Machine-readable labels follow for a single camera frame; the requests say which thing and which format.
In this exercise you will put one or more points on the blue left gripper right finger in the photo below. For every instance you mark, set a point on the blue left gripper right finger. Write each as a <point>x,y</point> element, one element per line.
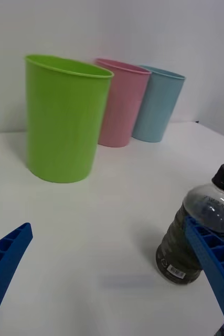
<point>216,267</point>

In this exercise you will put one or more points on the clear bottle with black cap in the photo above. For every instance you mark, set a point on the clear bottle with black cap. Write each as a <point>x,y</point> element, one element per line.
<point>180,246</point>

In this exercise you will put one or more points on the green plastic bin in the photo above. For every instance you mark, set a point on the green plastic bin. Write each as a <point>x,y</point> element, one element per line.
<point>62,123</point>

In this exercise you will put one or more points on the pale blue plastic bin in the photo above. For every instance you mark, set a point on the pale blue plastic bin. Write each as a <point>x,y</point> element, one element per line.
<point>156,107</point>

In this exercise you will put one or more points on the pink plastic bin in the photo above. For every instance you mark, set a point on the pink plastic bin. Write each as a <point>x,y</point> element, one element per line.
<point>122,110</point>

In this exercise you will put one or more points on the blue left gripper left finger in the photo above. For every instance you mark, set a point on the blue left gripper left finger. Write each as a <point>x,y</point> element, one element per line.
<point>4,262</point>

